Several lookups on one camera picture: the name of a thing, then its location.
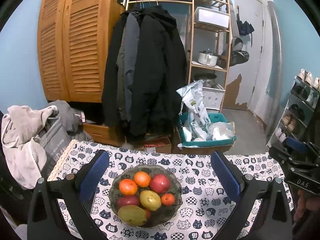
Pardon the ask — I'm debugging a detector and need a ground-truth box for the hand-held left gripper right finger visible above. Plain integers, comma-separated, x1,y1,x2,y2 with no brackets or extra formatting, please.
210,151,293,240

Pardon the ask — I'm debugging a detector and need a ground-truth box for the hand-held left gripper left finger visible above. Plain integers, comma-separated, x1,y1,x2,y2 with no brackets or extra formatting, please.
27,149,110,240

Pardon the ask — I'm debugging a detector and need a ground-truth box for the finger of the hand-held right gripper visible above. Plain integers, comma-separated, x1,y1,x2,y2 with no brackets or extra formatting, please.
285,136,320,155
269,146,298,168

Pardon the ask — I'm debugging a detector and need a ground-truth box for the large orange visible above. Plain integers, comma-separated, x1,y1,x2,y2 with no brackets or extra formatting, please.
119,179,138,196
134,171,151,188

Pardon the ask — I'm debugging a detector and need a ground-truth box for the red apple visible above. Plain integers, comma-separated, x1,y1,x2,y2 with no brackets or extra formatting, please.
117,195,140,208
149,174,171,194

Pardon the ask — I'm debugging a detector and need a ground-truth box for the green glass bowl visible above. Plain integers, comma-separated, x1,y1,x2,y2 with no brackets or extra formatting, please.
109,164,183,228

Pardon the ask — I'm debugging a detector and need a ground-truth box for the green yellow mango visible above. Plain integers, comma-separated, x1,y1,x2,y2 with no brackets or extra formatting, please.
117,205,147,227

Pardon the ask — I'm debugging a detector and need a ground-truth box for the yellow-green lemon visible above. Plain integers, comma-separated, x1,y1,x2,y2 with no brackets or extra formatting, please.
139,190,162,211

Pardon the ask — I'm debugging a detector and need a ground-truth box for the person's right hand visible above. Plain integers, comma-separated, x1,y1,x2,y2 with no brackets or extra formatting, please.
294,189,320,222

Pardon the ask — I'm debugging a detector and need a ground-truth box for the shoe rack with shoes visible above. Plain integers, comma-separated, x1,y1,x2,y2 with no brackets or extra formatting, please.
274,69,320,143

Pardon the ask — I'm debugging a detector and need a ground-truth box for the cat print tablecloth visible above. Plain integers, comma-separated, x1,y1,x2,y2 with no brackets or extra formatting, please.
46,140,294,240

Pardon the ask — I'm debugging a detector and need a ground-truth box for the brown cardboard box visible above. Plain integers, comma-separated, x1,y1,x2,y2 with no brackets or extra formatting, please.
172,127,235,154

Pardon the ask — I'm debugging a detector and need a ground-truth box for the teal box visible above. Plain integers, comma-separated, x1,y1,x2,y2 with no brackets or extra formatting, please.
179,112,237,147

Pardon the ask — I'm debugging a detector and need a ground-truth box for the grey shoe rack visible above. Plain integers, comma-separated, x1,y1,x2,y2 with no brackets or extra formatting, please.
266,76,320,148

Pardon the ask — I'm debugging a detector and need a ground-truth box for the wooden drawer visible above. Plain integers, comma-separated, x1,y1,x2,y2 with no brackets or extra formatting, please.
82,122,125,147

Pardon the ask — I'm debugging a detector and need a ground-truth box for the clear plastic bag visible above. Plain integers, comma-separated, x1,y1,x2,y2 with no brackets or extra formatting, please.
207,122,235,140

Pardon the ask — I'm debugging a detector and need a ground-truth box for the red cardboard box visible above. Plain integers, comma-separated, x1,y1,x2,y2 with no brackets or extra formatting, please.
142,136,172,153

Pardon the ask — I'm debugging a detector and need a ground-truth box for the grey clothes pile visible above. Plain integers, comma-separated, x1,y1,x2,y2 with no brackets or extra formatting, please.
46,99,94,143

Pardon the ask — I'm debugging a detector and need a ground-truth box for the white lattice basket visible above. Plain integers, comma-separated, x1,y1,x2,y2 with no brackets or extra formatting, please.
201,84,225,109

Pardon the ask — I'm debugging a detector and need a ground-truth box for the beige robe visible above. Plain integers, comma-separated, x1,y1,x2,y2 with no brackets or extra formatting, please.
1,105,59,189

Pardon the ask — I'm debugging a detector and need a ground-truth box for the silver pipe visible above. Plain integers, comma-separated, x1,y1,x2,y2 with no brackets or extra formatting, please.
265,1,282,133

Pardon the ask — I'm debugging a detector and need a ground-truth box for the white door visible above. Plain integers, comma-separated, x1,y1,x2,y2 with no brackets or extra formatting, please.
232,0,265,112

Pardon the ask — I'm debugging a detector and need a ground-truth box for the grey white hanging cap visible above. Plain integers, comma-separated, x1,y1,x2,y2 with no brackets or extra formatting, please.
231,37,244,52

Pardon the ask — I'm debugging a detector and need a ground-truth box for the steel cooking pot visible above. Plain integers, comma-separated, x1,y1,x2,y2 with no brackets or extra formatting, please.
198,51,219,66

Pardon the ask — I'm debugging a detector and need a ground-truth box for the black coat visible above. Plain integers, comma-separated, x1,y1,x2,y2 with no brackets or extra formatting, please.
101,5,188,137

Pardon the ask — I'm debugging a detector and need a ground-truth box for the grey coat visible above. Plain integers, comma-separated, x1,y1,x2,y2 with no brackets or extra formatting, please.
116,12,140,120

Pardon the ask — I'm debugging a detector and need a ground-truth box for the wooden shelf rack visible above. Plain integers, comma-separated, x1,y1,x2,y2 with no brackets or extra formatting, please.
186,0,232,113

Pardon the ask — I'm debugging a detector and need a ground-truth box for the wooden louvered wardrobe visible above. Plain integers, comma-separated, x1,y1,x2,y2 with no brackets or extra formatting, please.
37,0,125,103

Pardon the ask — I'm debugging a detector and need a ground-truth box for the white storage bin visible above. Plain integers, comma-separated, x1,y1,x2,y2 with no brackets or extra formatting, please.
194,6,230,29

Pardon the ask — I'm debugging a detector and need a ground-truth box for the wooden clothes rail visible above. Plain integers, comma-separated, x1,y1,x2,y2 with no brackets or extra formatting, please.
125,0,193,5

